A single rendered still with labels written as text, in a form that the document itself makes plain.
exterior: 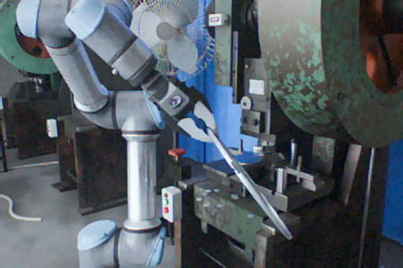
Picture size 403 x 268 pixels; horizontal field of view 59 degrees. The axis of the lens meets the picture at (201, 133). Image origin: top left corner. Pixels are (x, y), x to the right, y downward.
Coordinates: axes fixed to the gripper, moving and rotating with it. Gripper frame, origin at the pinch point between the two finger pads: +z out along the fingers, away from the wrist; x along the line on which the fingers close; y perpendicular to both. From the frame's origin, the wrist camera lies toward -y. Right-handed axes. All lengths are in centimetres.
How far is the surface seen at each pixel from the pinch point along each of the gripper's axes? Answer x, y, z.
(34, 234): 120, 168, 28
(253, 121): -17, 52, 31
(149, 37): -23, 140, -8
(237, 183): 4, 53, 45
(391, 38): -63, 27, 34
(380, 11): -58, 16, 19
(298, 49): -28.8, 7.6, 4.4
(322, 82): -27.0, 3.8, 12.9
